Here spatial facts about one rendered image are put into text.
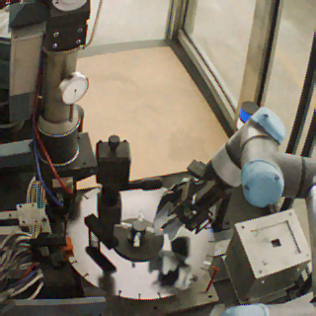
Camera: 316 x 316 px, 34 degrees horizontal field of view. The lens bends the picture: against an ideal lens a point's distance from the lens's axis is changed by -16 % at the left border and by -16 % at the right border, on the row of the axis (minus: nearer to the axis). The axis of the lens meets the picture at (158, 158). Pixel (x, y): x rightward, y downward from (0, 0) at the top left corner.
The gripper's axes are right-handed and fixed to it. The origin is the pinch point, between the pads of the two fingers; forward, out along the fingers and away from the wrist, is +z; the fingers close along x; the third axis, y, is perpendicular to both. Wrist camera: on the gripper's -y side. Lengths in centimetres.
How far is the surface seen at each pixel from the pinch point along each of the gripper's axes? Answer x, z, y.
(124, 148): -18.7, -17.7, 11.8
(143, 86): -7, 13, -76
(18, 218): -23.5, 27.7, -4.9
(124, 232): -4.2, 5.5, 0.4
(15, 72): -43, -20, 17
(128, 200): -5.3, 5.1, -9.5
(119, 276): -1.6, 8.1, 11.7
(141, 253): 0.0, 4.3, 4.9
